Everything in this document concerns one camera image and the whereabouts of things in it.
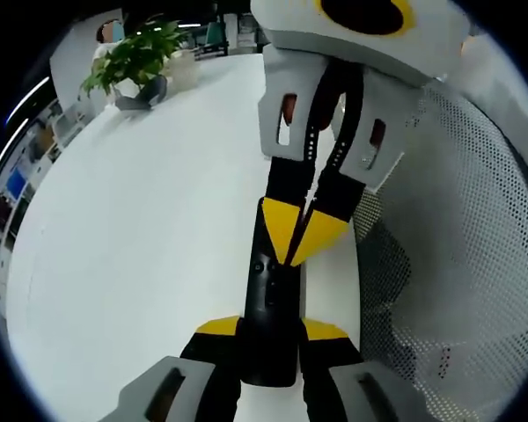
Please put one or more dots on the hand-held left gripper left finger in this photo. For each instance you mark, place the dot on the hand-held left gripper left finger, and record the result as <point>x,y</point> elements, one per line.
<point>202,378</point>

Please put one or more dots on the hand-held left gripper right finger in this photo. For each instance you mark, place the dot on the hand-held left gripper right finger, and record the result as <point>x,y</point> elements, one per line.
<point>334,378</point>

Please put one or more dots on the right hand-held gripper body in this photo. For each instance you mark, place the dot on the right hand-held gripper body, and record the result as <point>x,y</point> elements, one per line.
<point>361,46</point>

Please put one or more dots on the black remote control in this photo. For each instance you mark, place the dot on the black remote control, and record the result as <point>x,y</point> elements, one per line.
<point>270,303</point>

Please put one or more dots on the white perforated basket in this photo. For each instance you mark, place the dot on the white perforated basket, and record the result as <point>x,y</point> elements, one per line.
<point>457,228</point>

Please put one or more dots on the teal chairs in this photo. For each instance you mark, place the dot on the teal chairs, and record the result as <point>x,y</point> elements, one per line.
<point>212,37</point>

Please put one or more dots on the clear plastic vase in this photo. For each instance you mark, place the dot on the clear plastic vase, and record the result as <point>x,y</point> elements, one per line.
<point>184,70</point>

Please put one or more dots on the green potted plant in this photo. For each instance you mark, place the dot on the green potted plant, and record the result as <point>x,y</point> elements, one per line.
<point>136,55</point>

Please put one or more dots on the white storage cabinet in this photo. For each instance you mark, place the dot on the white storage cabinet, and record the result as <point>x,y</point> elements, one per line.
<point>68,125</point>

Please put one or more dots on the blue screen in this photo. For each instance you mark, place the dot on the blue screen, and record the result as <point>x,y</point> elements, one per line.
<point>16,184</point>

